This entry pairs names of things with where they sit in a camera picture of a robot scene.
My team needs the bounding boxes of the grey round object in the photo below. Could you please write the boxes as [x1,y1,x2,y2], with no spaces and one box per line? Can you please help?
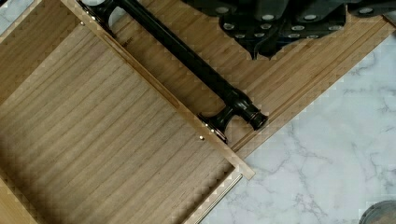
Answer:
[359,200,396,224]

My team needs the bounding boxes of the black drawer handle bar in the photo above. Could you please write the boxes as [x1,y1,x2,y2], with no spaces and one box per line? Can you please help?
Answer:
[77,0,268,144]

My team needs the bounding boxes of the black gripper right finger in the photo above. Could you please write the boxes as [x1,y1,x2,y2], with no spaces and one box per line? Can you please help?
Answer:
[258,0,395,58]

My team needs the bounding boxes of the wooden drawer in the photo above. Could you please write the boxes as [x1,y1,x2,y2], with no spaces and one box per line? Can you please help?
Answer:
[1,0,254,224]

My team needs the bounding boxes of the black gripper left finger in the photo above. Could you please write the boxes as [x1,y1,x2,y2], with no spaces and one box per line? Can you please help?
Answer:
[182,0,289,60]

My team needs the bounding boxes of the wooden drawer cabinet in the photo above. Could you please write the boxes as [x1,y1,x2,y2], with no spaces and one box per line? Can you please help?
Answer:
[112,0,395,154]

